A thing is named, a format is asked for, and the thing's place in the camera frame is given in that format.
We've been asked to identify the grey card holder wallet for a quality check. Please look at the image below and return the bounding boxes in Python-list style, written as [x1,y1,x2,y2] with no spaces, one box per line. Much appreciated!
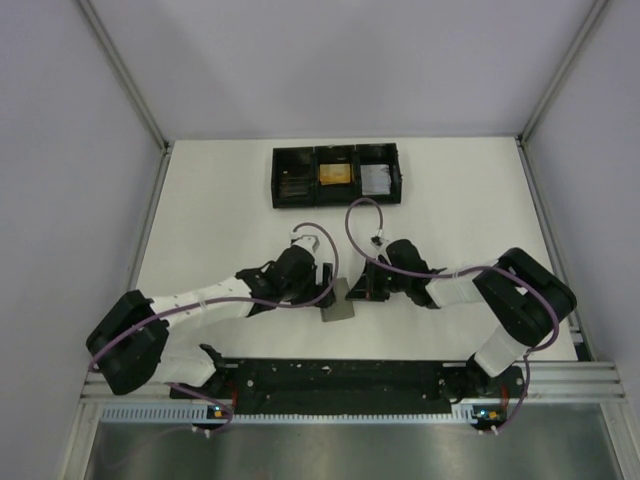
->
[321,277,355,323]

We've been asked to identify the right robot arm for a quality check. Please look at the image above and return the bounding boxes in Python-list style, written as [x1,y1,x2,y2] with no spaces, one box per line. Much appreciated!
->
[346,237,577,402]

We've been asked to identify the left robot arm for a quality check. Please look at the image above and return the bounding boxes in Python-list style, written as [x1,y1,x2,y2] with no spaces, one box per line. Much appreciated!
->
[86,242,339,396]

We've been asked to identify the dark cards in bin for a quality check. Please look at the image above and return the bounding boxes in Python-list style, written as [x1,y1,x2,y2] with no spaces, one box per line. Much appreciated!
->
[279,169,311,198]

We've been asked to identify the gold cards in bin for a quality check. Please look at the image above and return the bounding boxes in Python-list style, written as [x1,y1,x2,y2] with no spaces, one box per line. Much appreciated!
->
[318,163,352,186]

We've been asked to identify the silver cards in bin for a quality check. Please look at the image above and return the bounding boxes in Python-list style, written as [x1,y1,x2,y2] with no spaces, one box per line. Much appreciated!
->
[360,164,392,196]

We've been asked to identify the black middle storage bin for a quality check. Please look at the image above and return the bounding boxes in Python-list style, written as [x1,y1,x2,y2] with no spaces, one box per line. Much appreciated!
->
[315,145,356,207]

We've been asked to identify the black right storage bin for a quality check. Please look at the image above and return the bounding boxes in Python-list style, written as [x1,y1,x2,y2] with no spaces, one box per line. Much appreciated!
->
[355,143,402,205]

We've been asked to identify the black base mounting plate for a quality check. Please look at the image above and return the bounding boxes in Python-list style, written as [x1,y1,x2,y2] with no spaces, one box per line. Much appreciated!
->
[196,358,524,416]

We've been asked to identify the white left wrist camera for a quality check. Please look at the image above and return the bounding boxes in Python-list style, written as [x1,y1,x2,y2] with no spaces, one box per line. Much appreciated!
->
[289,232,320,255]

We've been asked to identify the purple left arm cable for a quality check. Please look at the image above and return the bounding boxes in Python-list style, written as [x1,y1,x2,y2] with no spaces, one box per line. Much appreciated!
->
[89,222,341,436]

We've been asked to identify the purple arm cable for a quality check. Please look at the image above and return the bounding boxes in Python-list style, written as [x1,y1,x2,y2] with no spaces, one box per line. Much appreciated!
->
[89,222,341,436]
[344,198,561,434]

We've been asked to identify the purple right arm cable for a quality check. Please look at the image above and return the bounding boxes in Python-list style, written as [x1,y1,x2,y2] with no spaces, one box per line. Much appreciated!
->
[344,198,561,434]

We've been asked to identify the grey slotted cable duct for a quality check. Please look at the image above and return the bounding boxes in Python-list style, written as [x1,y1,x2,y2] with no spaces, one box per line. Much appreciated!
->
[101,403,498,425]

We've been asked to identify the aluminium front frame rail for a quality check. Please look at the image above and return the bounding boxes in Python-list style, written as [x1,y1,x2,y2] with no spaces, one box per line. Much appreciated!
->
[80,361,627,404]

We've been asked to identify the aluminium left frame post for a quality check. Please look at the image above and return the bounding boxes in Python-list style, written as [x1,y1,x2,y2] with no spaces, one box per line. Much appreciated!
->
[74,0,174,151]

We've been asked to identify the aluminium frame post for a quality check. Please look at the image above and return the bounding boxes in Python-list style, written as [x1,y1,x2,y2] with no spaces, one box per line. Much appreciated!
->
[74,0,174,151]
[517,0,614,144]

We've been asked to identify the aluminium right frame post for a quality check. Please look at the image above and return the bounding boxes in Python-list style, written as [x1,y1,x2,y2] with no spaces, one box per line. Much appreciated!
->
[517,0,614,144]

